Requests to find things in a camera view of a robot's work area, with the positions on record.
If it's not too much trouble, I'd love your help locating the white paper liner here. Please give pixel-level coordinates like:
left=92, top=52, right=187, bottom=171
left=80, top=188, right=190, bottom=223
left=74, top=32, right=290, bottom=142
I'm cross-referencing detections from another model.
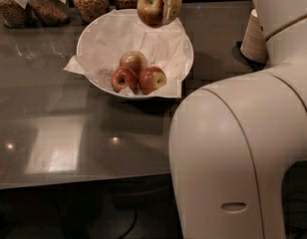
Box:
left=63, top=8, right=194, bottom=100

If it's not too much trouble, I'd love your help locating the white bowl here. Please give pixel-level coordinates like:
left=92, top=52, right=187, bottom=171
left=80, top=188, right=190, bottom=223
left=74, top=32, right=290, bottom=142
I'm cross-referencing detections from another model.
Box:
left=76, top=8, right=194, bottom=100

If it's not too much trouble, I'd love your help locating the glass jar of grains far left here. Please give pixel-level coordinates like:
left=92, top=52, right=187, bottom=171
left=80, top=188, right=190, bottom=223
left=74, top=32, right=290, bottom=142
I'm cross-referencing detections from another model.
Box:
left=0, top=0, right=33, bottom=28

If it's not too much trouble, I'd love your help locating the red apple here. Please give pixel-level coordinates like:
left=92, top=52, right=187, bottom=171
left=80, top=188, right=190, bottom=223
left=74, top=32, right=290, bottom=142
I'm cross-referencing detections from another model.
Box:
left=137, top=0, right=163, bottom=28
left=139, top=67, right=166, bottom=95
left=120, top=51, right=148, bottom=75
left=111, top=67, right=138, bottom=93

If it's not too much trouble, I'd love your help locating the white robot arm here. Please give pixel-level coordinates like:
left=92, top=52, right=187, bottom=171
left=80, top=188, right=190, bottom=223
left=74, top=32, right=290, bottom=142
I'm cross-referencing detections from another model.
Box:
left=168, top=0, right=307, bottom=239

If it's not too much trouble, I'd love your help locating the black cable under table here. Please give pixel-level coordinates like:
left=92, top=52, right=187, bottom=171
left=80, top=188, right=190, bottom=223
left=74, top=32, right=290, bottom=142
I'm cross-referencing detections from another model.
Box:
left=115, top=206, right=139, bottom=239

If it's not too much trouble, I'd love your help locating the red apple top in bowl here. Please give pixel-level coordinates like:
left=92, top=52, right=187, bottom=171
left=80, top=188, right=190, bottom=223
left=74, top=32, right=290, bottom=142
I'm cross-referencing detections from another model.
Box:
left=120, top=51, right=148, bottom=75

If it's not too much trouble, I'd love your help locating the stack of paper cups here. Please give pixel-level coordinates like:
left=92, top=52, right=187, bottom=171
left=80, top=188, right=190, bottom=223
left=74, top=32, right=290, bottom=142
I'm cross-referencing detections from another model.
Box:
left=240, top=9, right=267, bottom=64

